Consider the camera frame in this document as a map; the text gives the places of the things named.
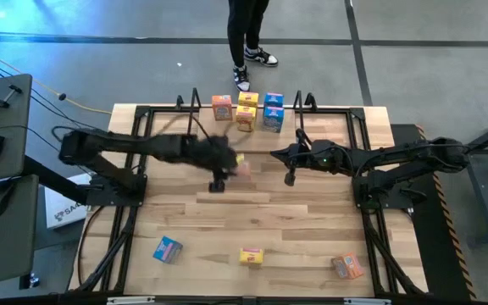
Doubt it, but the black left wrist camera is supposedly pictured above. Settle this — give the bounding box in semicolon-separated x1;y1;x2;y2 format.
208;178;227;194

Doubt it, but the black metal wooden shelf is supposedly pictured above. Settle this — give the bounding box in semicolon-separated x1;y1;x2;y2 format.
175;86;319;145

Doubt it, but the yellow Corn Pops cereal box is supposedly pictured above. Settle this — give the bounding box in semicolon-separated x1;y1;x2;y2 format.
237;91;260;108
235;105;258;133
238;247;265;267

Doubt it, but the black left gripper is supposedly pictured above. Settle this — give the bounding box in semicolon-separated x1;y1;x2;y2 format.
180;135;239;181

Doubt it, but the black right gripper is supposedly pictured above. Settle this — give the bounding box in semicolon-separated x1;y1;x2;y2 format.
270;139;349;175

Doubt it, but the blue Rice Krispies cereal box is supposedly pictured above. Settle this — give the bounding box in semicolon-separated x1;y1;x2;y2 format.
152;236;184;265
263;92;285;108
262;106;286;134

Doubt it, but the black hazard-striped floor mat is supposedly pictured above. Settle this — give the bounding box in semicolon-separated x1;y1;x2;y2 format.
390;122;479;302

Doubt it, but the grey desk top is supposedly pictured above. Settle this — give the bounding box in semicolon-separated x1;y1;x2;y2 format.
0;74;33;187
0;174;41;290

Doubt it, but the white cardboard box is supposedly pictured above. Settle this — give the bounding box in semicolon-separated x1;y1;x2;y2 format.
43;172;93;230

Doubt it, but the person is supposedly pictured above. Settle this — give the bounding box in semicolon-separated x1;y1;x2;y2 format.
226;0;280;93

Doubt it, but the orange Mini-Wheats cereal box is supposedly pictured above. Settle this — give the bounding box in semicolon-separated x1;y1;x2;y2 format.
330;252;365;280
236;160;253;179
211;94;234;122

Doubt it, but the white table edge bracket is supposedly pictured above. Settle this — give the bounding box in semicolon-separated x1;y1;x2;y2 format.
106;296;157;305
343;297;392;305

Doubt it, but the yellow floor cable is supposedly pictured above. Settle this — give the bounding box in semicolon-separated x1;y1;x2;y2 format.
0;42;114;116

